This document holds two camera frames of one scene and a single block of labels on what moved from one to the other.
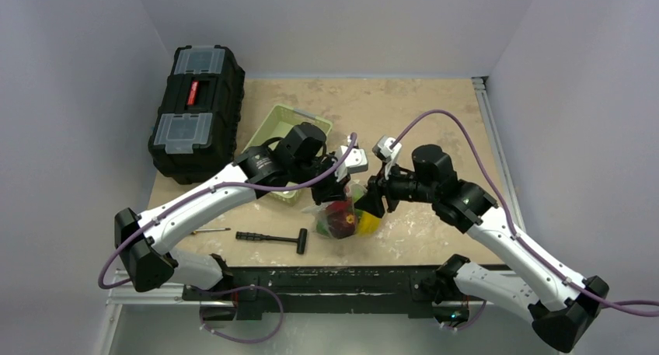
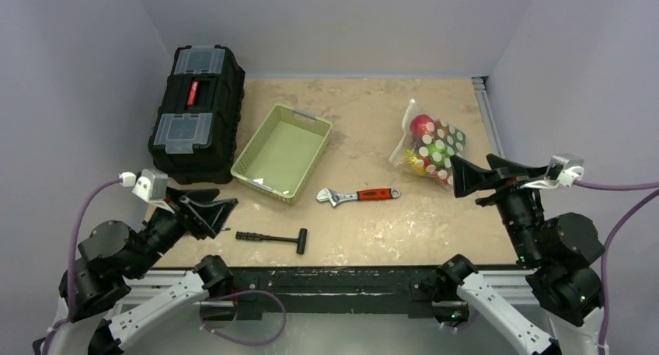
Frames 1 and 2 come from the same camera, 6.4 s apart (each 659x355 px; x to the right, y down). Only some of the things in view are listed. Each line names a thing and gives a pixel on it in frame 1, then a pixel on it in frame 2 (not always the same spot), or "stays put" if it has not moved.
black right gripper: (380, 189) → (503, 185)
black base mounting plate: (325, 290) stays put
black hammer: (301, 240) stays put
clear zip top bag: (339, 219) → (428, 145)
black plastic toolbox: (193, 134) stays put
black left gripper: (333, 190) → (210, 214)
